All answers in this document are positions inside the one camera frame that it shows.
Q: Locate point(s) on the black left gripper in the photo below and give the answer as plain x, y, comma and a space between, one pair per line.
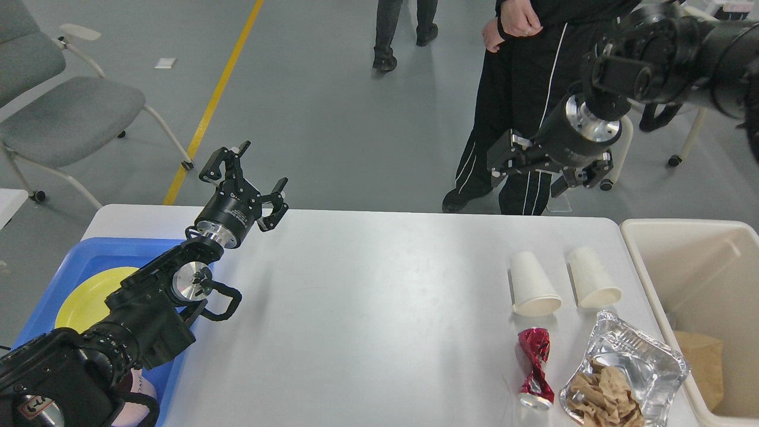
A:
236, 206

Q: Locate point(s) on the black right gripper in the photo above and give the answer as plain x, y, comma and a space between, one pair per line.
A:
572, 140

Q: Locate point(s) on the white paper cup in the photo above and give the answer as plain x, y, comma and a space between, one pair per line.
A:
534, 294
594, 286

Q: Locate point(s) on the yellow plastic plate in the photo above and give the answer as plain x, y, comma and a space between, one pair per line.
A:
85, 306

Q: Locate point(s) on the crushed red can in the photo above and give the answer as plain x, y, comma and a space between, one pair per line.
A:
535, 391

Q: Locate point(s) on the foil tray with paper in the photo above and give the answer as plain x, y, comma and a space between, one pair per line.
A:
626, 378

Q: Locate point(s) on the brown paper bag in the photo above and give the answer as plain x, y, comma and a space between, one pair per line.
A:
705, 355

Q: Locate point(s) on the pink mug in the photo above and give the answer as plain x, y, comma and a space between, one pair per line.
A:
140, 407

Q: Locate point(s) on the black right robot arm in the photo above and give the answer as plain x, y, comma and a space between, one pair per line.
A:
660, 56

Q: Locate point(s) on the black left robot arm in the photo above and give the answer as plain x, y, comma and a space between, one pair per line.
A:
66, 378

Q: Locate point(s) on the clear floor plate right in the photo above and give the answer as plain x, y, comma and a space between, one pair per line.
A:
559, 204

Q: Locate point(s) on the person in striped black pants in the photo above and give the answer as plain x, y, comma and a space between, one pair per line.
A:
533, 54

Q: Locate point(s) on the blue plastic tray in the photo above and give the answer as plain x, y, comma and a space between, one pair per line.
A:
84, 260

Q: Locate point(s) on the grey chair left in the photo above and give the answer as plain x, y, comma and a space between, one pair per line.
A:
72, 120

